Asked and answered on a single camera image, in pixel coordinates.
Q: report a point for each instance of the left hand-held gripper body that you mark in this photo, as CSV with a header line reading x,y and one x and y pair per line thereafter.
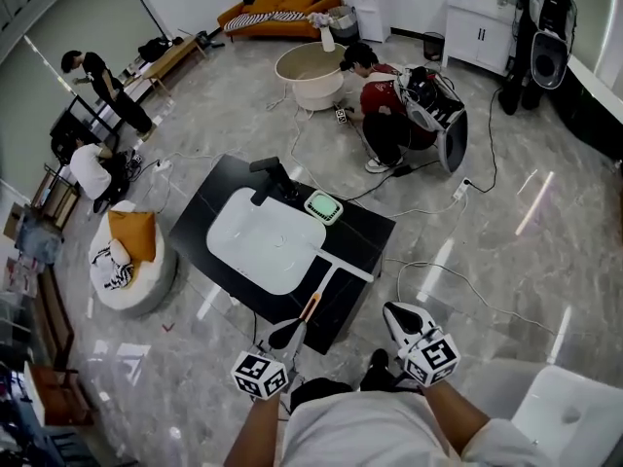
x,y
258,375

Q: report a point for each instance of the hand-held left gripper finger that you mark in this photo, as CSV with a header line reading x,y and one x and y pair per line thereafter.
x,y
280,334
299,338

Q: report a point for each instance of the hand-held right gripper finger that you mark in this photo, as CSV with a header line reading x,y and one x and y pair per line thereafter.
x,y
419,324
395,329

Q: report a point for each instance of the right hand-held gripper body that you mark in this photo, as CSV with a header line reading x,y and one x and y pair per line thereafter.
x,y
433,358

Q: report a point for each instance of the person's left forearm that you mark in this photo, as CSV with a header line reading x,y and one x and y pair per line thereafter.
x,y
253,431

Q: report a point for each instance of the person's right forearm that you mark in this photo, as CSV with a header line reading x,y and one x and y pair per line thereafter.
x,y
452,416

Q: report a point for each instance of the person's right leg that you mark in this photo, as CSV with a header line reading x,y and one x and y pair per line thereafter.
x,y
375,370

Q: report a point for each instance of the person's leg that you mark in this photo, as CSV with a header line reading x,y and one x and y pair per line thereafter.
x,y
318,392
375,370

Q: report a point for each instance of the person's left leg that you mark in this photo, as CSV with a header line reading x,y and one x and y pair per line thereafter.
x,y
318,392

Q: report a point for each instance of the black sink cabinet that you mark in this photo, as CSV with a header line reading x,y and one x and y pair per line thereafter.
x,y
360,241

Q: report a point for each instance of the white inset sink basin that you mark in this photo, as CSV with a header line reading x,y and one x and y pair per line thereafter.
x,y
263,241

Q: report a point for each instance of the person's white shirt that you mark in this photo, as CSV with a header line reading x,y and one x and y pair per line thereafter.
x,y
370,431

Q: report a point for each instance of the green and white soap dish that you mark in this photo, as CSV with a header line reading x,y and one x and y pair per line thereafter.
x,y
323,207

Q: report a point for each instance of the white power strip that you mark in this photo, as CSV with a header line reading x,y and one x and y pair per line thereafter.
x,y
462,189
163,166

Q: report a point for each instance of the white beanbag chair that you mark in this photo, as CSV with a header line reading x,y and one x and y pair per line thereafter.
x,y
146,285

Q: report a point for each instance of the black power adapter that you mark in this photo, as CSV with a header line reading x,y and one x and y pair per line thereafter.
x,y
403,170

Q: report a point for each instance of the black sink faucet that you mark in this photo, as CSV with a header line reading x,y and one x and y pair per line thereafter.
x,y
277,173

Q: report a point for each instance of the zebra patterned cloth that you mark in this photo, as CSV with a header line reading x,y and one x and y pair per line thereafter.
x,y
117,275

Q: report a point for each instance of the orange cushion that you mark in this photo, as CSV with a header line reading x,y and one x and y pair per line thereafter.
x,y
134,234

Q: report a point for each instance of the small white pillow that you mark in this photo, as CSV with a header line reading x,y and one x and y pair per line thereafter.
x,y
119,253

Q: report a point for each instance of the white backpack rig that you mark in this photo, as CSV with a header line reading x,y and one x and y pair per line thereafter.
x,y
452,134
550,61

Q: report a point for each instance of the brown wooden cabinet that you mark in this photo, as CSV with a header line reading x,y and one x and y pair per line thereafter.
x,y
56,329

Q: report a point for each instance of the dark shelving rack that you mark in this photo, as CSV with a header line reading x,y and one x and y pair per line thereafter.
x,y
44,431

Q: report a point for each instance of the round cream coffee table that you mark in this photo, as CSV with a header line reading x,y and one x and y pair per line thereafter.
x,y
311,90

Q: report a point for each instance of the grey blue cloth bundle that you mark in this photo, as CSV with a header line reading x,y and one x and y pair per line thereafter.
x,y
39,236

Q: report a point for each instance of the wooden side rack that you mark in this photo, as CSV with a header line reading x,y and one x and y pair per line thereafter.
x,y
56,197

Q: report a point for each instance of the black bathtub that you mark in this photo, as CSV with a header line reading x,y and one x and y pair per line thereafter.
x,y
594,115

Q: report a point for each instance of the black mesh waste bin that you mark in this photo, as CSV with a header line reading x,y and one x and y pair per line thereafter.
x,y
433,46

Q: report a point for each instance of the white vanity cabinet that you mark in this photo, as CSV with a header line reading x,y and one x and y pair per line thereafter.
x,y
477,37

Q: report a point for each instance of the wooden bench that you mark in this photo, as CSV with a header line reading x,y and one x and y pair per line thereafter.
x,y
170,61

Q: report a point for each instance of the white vase with flowers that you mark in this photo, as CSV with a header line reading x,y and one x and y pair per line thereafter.
x,y
328,42

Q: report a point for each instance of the orange sofa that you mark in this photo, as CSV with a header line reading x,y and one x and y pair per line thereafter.
x,y
277,29

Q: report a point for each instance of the grey woven basket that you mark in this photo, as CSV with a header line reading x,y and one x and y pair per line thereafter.
x,y
344,27

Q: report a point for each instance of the black bag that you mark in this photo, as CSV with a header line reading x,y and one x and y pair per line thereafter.
x,y
156,49

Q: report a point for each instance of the white water dispenser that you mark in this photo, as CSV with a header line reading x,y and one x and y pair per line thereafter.
x,y
369,12

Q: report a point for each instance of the striped throw blanket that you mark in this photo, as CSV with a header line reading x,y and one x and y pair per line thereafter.
x,y
253,19

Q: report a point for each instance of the white square pedestal basin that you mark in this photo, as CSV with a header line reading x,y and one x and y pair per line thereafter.
x,y
574,406

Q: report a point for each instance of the black metal frame table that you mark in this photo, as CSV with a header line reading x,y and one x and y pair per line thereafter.
x,y
63,139

